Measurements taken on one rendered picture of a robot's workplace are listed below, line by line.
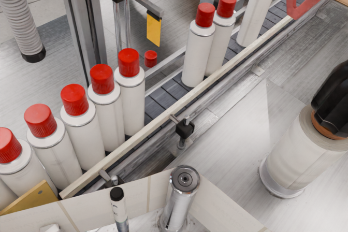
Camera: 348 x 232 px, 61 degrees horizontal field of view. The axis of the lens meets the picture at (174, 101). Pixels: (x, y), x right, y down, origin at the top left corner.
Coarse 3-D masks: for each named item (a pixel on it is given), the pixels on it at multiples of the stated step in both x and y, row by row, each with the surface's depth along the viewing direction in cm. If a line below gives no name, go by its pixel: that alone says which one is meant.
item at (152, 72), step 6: (246, 6) 77; (240, 12) 75; (174, 54) 64; (180, 54) 64; (168, 60) 63; (174, 60) 64; (156, 66) 61; (162, 66) 62; (150, 72) 60; (156, 72) 61; (150, 78) 61
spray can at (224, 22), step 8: (224, 0) 57; (232, 0) 57; (224, 8) 57; (232, 8) 57; (216, 16) 59; (224, 16) 58; (232, 16) 60; (216, 24) 60; (224, 24) 59; (232, 24) 60; (216, 32) 61; (224, 32) 61; (216, 40) 62; (224, 40) 62; (216, 48) 64; (224, 48) 65; (216, 56) 66; (208, 64) 68; (216, 64) 68; (208, 72) 70
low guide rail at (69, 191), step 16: (288, 16) 84; (272, 32) 80; (208, 80) 67; (192, 96) 64; (176, 112) 63; (144, 128) 58; (128, 144) 55; (112, 160) 53; (96, 176) 53; (64, 192) 49
